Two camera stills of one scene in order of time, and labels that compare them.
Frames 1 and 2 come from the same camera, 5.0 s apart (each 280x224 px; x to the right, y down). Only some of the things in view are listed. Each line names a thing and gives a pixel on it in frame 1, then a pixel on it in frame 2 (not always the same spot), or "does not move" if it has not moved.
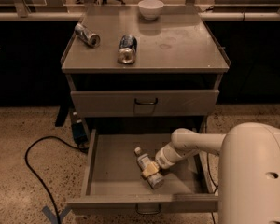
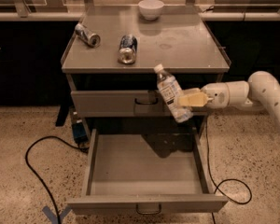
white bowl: [150, 8] does not move
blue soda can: [127, 49] does not move
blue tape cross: [52, 217] does not move
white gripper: [162, 160] -> [217, 94]
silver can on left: [91, 39] does not move
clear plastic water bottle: [144, 161] -> [170, 91]
